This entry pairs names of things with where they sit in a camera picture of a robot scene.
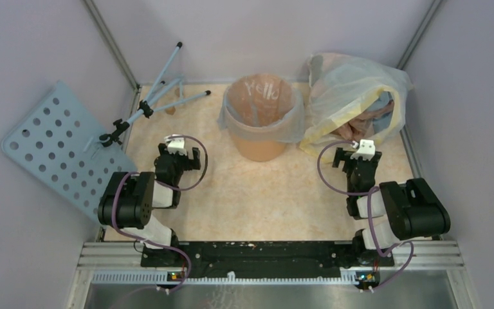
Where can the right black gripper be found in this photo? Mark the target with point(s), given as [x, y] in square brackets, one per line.
[345, 155]

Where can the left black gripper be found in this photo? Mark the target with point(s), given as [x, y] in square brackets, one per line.
[190, 163]

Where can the large translucent white trash bag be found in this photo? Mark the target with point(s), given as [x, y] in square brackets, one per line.
[341, 87]

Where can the light blue plastic trash bag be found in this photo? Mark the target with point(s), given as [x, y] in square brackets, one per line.
[263, 107]

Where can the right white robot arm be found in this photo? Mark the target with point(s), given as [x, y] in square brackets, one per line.
[410, 209]

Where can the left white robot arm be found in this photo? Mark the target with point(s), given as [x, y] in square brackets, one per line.
[130, 197]

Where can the pink plastic bags inside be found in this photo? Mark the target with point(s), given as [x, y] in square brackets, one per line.
[371, 121]

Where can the orange plastic trash bin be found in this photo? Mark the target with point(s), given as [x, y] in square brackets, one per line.
[259, 151]

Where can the wooden block by tripod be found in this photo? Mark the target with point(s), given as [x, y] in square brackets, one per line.
[170, 111]

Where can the light blue tripod stand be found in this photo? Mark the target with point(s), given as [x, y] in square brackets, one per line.
[147, 107]

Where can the light blue perforated board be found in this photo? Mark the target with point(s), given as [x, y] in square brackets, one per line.
[57, 142]

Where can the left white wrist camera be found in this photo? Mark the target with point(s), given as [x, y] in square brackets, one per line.
[175, 145]

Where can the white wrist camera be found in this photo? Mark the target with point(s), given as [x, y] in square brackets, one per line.
[364, 149]
[175, 145]

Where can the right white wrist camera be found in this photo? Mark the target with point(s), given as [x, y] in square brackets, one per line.
[364, 149]

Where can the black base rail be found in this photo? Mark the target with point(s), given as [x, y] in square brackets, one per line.
[265, 259]

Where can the white toothed cable strip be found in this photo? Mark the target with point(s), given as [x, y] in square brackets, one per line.
[157, 277]

